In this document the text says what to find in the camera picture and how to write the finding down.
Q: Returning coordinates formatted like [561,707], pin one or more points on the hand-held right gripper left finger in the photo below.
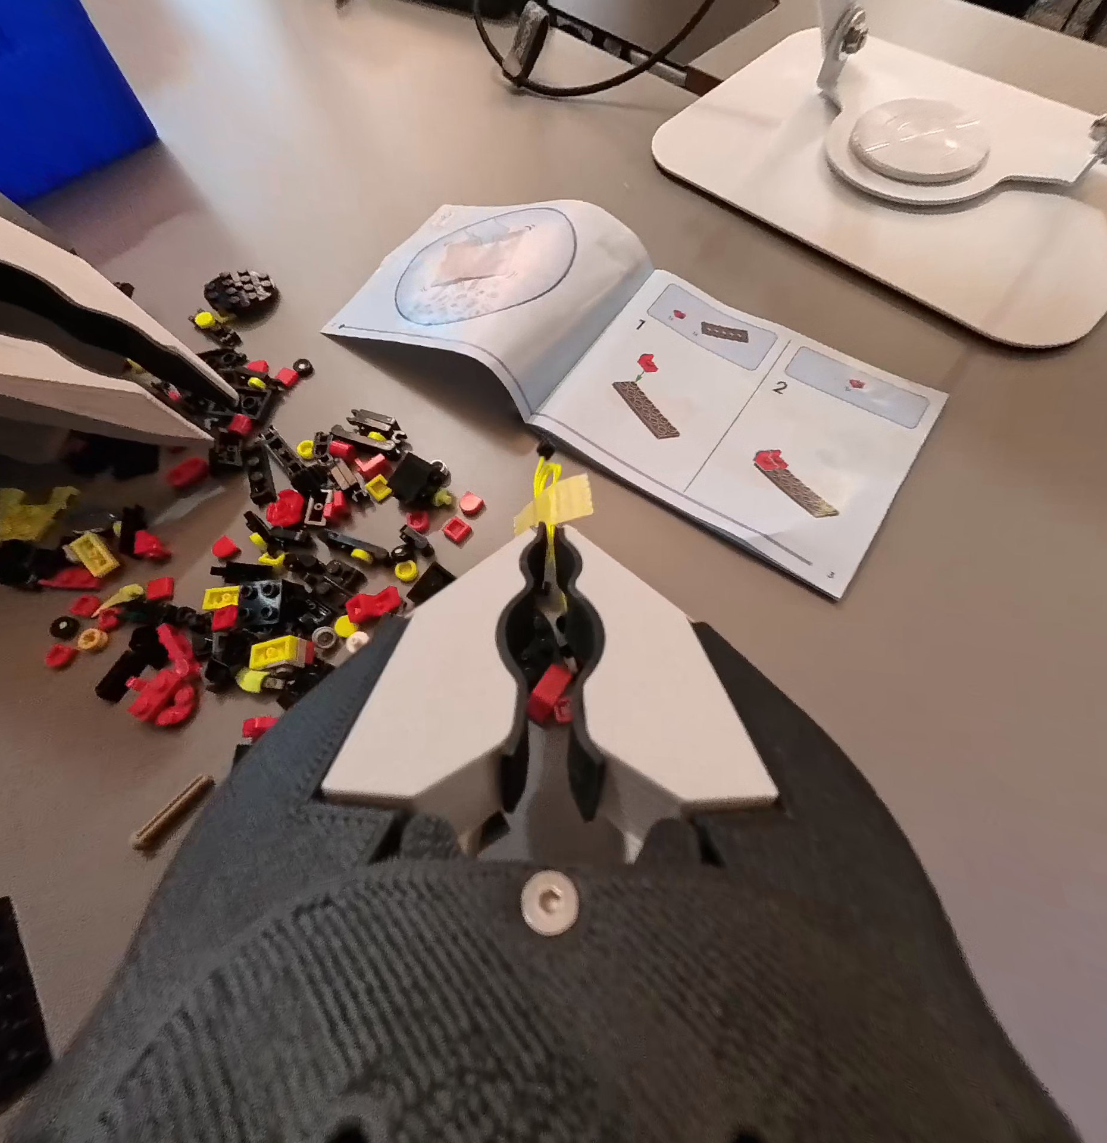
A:
[428,707]

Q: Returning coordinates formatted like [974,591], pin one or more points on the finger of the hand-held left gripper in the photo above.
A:
[89,287]
[71,393]

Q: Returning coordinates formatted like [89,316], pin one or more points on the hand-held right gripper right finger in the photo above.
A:
[678,715]

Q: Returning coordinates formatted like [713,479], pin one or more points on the pile of small lego pieces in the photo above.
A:
[295,554]

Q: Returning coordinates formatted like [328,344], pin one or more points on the black round lego plate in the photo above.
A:
[241,296]

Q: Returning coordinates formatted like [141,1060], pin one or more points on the tan lego axle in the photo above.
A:
[171,812]

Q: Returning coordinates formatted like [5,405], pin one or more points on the long black lego plate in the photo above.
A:
[9,992]

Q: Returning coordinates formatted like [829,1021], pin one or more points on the blue plastic bin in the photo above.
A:
[45,90]

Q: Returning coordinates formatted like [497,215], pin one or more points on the light blue instruction booklet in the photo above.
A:
[607,376]

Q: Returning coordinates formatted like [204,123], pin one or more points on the white folding stand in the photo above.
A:
[963,242]

